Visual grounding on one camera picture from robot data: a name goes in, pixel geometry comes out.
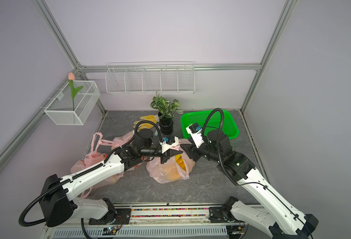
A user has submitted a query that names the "pink artificial tulip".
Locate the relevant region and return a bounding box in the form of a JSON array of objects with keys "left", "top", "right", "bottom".
[{"left": 68, "top": 72, "right": 83, "bottom": 111}]

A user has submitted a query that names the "pink strawberry plastic bag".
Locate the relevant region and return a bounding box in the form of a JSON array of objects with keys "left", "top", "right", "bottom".
[{"left": 146, "top": 152, "right": 195, "bottom": 184}]

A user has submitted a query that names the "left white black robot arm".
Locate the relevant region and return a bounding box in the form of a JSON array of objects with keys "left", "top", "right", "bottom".
[{"left": 18, "top": 120, "right": 182, "bottom": 227}]

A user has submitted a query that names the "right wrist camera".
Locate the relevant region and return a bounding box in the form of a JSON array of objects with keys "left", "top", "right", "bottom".
[{"left": 186, "top": 123, "right": 204, "bottom": 148}]

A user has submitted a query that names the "green plastic basket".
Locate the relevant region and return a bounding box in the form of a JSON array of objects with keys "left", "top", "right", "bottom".
[{"left": 180, "top": 110, "right": 239, "bottom": 139}]

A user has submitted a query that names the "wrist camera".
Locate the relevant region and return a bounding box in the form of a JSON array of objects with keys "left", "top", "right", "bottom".
[
  {"left": 186, "top": 123, "right": 204, "bottom": 148},
  {"left": 160, "top": 136, "right": 179, "bottom": 154}
]

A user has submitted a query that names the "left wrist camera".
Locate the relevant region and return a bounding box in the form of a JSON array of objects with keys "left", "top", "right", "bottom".
[{"left": 160, "top": 136, "right": 179, "bottom": 154}]

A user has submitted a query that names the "white wire wall shelf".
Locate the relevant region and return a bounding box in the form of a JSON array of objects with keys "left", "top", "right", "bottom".
[{"left": 105, "top": 61, "right": 195, "bottom": 94}]

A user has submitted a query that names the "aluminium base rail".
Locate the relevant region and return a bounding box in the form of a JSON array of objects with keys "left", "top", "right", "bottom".
[{"left": 41, "top": 203, "right": 303, "bottom": 239}]

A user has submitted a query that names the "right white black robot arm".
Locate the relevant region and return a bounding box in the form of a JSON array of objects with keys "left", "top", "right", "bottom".
[{"left": 181, "top": 108, "right": 318, "bottom": 239}]

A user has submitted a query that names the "white wire side basket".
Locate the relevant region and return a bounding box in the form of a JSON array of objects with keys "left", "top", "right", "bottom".
[{"left": 44, "top": 80, "right": 100, "bottom": 125}]

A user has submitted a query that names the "potted plant black vase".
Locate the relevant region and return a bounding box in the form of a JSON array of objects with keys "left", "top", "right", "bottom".
[{"left": 150, "top": 92, "right": 183, "bottom": 135}]

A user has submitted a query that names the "pale yellow banana bunch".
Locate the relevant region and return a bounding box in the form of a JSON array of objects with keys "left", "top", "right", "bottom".
[{"left": 175, "top": 155, "right": 188, "bottom": 175}]

